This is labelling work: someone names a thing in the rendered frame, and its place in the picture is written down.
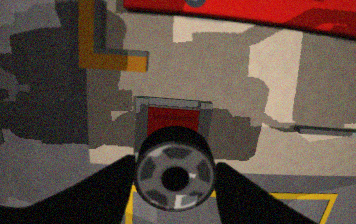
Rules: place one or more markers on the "yellow rectangular outline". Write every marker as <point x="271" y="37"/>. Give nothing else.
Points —
<point x="331" y="197"/>

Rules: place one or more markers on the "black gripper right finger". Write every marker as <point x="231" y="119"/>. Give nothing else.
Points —
<point x="240" y="201"/>

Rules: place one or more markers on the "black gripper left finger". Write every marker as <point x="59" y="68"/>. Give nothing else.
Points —
<point x="101" y="198"/>

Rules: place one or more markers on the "black tyre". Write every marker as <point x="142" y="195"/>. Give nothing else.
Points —
<point x="175" y="146"/>

